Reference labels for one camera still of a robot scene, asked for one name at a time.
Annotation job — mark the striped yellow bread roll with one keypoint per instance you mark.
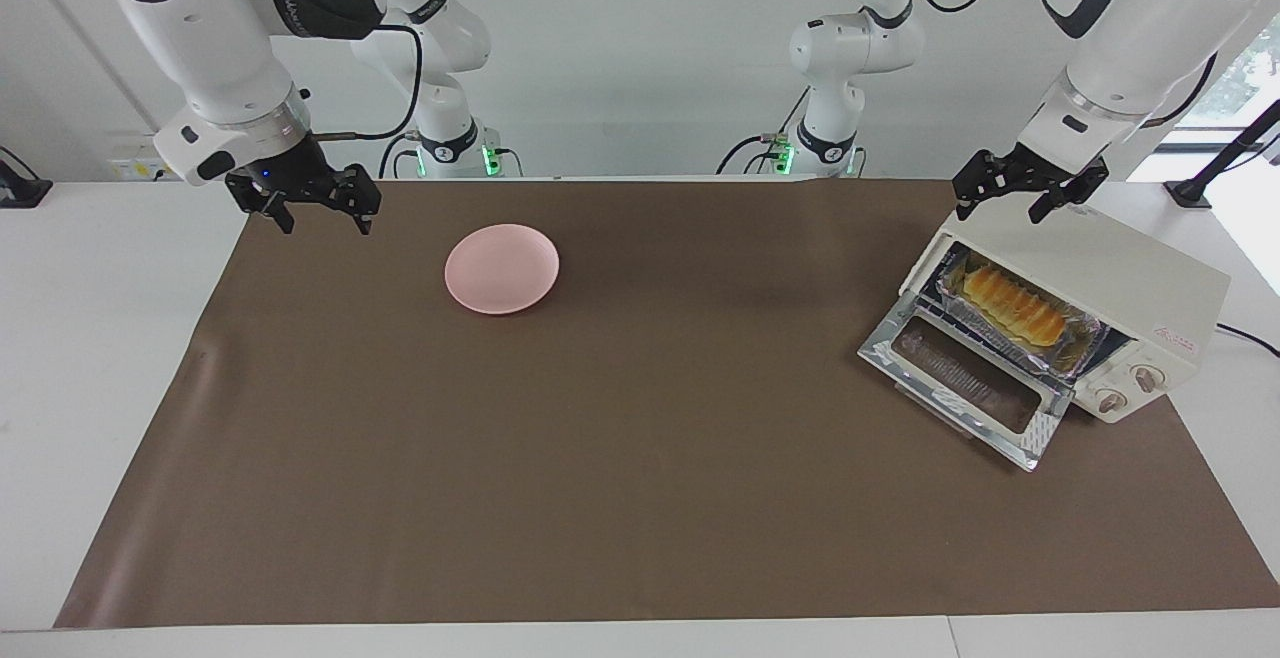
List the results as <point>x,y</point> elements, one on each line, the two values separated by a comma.
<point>1012,306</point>

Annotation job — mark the black camera stand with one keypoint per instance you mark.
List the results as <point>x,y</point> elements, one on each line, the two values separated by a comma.
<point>1225,153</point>

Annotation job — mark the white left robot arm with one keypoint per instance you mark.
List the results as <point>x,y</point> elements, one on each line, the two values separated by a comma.
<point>1130,48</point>

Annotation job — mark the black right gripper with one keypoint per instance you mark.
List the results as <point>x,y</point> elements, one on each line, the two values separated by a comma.
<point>285,176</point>

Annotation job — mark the white wall socket box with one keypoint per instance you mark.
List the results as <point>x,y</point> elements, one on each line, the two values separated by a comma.
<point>135,163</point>

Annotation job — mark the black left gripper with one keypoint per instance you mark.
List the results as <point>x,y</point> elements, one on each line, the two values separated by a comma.
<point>1040,170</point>

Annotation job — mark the round oven knob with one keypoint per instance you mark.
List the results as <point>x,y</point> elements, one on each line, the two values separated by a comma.
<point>1148,378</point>
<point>1112,400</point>

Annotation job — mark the black table clamp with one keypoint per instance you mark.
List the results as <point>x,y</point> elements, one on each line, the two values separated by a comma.
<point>20,188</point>

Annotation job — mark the brown table mat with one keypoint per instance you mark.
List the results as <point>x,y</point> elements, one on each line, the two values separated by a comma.
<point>700,458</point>

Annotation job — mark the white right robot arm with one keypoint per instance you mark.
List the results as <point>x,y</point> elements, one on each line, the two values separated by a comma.
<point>210,38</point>

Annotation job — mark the aluminium foil tray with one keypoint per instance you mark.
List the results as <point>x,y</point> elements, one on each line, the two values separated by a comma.
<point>1080,338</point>

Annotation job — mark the pink round plate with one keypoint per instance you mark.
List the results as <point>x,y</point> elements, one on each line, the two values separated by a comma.
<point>502,268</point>

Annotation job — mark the glass oven door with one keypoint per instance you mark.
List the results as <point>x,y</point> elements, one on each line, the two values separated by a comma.
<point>1040,428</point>

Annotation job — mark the cream toaster oven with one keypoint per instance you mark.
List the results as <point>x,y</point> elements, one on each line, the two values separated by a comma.
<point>1150,268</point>

